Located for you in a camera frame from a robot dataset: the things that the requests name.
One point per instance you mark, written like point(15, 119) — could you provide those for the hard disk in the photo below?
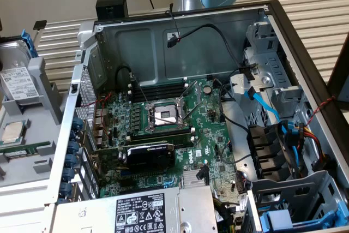
point(19, 80)

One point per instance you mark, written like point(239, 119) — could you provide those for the empty blue disk carrier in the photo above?
point(278, 220)

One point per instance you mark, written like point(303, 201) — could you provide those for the black RAM slot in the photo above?
point(161, 134)
point(161, 95)
point(161, 88)
point(180, 142)

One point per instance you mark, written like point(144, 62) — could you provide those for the CPU socket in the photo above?
point(163, 114)

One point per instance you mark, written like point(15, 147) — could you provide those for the metal locking lever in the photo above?
point(139, 88)
point(189, 112)

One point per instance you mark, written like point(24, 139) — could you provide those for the metal socket cover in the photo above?
point(198, 92)

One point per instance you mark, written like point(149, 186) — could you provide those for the coin cell battery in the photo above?
point(207, 89)

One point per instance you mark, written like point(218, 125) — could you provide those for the green motherboard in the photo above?
point(207, 134)

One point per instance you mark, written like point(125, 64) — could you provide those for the black graphics card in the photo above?
point(152, 158)

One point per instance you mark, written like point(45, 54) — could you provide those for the open PC case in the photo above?
point(136, 53)

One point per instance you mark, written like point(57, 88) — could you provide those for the silver finned heat sink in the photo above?
point(191, 179)

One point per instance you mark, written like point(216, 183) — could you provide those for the grey metal drive cage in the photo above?
point(261, 61)

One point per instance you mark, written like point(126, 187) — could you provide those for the black plastic fan shroud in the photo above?
point(261, 145)

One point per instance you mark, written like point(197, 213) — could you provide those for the blue slot clip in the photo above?
point(68, 174)
point(77, 123)
point(71, 161)
point(73, 147)
point(66, 190)

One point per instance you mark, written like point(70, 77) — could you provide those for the black box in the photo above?
point(111, 3)

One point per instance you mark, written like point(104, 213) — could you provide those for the silver power supply unit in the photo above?
point(95, 216)

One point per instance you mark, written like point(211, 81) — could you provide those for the grey parts rack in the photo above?
point(35, 140)

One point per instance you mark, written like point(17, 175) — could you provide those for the green RAM stick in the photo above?
point(26, 149)

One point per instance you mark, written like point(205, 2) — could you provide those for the silver CPU chip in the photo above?
point(13, 132)

